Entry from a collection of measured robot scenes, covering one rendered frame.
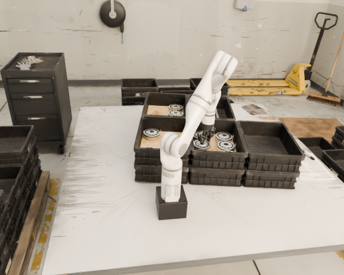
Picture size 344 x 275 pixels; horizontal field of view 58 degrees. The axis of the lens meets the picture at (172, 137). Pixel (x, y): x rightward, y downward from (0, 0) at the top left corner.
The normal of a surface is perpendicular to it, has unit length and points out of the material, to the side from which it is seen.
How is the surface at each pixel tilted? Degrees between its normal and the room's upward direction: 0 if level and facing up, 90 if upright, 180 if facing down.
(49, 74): 90
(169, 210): 90
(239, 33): 90
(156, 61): 90
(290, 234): 0
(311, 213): 0
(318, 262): 0
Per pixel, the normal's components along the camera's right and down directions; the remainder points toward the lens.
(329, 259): 0.05, -0.87
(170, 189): 0.15, 0.48
